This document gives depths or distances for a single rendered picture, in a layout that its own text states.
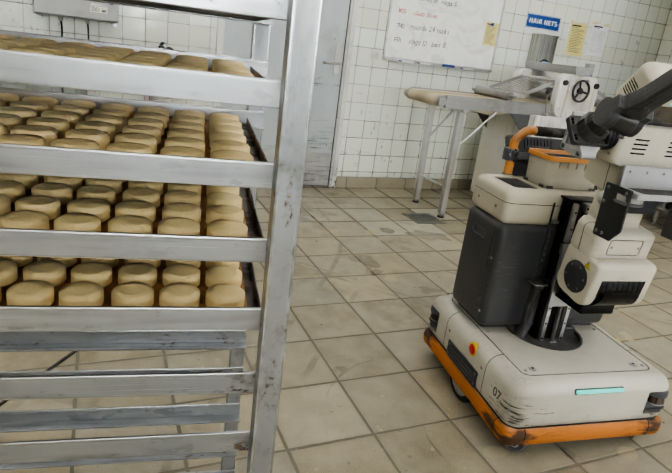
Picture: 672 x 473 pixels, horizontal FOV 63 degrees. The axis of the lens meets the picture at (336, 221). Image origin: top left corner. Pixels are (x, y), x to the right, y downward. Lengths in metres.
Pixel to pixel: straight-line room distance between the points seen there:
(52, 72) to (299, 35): 0.24
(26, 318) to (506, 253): 1.59
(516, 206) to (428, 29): 3.25
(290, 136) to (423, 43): 4.44
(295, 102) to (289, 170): 0.07
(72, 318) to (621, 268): 1.56
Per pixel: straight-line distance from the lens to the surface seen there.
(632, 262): 1.93
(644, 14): 6.69
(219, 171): 0.62
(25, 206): 0.76
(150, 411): 1.28
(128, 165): 0.62
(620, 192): 1.74
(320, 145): 4.74
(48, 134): 0.73
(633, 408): 2.17
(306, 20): 0.58
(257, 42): 1.02
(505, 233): 1.96
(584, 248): 1.87
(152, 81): 0.60
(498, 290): 2.04
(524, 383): 1.88
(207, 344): 1.18
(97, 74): 0.61
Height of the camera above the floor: 1.20
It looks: 18 degrees down
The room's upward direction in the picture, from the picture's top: 7 degrees clockwise
